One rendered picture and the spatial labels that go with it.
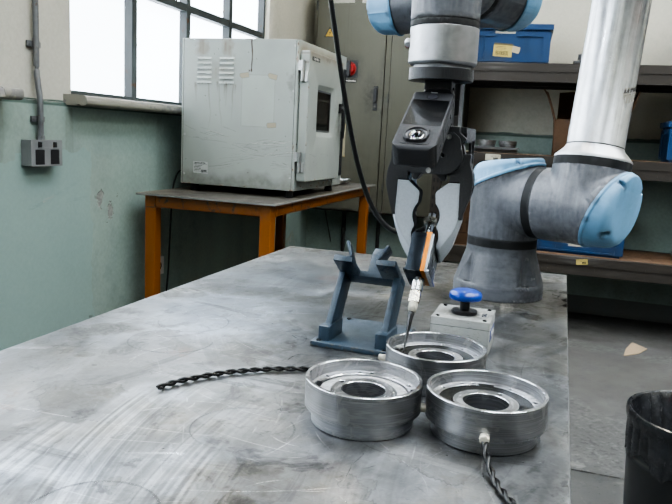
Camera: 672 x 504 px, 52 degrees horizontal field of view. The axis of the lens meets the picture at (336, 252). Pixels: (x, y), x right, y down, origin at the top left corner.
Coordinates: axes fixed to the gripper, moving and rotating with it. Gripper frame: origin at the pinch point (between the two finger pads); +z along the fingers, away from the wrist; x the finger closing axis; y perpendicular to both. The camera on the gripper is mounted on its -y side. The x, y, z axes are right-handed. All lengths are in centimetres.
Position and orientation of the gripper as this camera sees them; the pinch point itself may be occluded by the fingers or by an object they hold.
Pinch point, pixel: (424, 250)
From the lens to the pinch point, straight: 78.3
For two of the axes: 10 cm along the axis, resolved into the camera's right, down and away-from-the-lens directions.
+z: -0.5, 9.8, 1.7
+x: -9.3, -1.0, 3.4
